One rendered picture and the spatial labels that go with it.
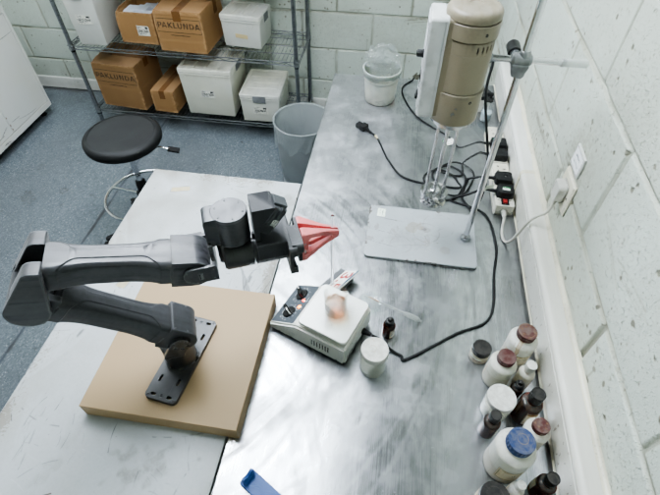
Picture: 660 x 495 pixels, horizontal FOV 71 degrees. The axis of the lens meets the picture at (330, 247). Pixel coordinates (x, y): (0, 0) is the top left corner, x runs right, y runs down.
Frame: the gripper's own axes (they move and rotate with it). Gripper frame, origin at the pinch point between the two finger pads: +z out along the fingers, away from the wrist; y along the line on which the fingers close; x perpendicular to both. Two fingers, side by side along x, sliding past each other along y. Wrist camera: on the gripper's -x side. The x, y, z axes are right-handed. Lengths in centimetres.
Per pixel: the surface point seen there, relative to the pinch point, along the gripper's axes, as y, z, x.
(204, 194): 57, -24, 35
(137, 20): 243, -47, 55
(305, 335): -2.4, -6.5, 28.8
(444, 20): 21.1, 26.0, -26.0
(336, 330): -4.9, -0.3, 25.5
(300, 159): 147, 26, 98
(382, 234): 25.6, 22.3, 32.9
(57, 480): -17, -59, 35
